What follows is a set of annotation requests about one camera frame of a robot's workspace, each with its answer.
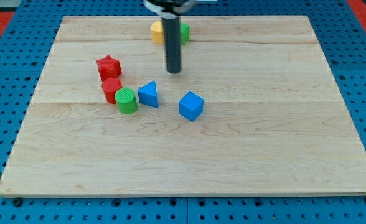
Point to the green star block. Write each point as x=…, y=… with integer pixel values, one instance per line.
x=185, y=32

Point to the red star block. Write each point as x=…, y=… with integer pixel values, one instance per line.
x=108, y=67

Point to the blue cube block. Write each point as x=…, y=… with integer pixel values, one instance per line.
x=191, y=106

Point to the blue triangle block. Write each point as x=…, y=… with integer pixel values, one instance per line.
x=148, y=95

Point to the green cylinder block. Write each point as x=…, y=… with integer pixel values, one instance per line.
x=126, y=100

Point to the light wooden board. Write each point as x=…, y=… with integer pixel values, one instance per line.
x=274, y=123

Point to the red cylinder block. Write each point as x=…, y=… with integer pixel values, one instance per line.
x=110, y=86

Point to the yellow block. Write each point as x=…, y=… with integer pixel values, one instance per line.
x=157, y=32

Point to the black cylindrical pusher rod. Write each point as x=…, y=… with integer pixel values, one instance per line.
x=172, y=42

